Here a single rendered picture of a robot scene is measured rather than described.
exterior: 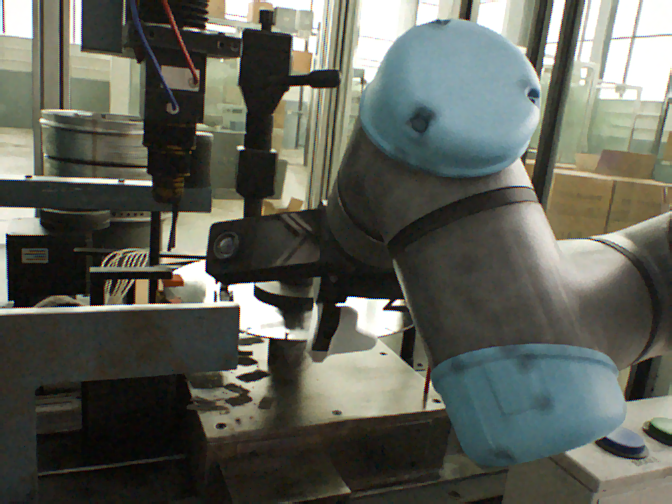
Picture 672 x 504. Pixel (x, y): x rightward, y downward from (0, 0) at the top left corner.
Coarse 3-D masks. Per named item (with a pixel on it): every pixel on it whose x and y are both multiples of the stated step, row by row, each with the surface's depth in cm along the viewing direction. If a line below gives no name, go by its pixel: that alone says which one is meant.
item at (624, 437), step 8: (616, 432) 57; (624, 432) 58; (632, 432) 58; (608, 440) 56; (616, 440) 56; (624, 440) 56; (632, 440) 56; (640, 440) 56; (616, 448) 56; (624, 448) 55; (632, 448) 55; (640, 448) 55
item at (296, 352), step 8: (272, 344) 76; (280, 344) 75; (288, 344) 75; (296, 344) 75; (304, 344) 76; (272, 352) 76; (280, 352) 76; (288, 352) 75; (296, 352) 76; (304, 352) 76; (272, 360) 77; (280, 360) 76; (288, 360) 76; (296, 360) 76; (304, 360) 76; (280, 368) 76; (288, 368) 76; (296, 368) 76; (304, 368) 77
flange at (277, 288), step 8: (280, 280) 75; (288, 280) 74; (296, 280) 74; (304, 280) 74; (312, 280) 75; (256, 288) 73; (264, 288) 72; (272, 288) 73; (280, 288) 73; (288, 288) 73; (296, 288) 73; (304, 288) 74; (312, 288) 74; (264, 296) 72; (272, 296) 71; (280, 296) 71; (288, 296) 71; (296, 296) 71; (304, 296) 71; (312, 296) 72
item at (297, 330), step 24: (192, 264) 82; (168, 288) 71; (192, 288) 72; (216, 288) 73; (240, 288) 74; (264, 312) 67; (288, 312) 68; (312, 312) 69; (360, 312) 71; (384, 312) 72; (408, 312) 72; (264, 336) 61; (288, 336) 61; (384, 336) 64
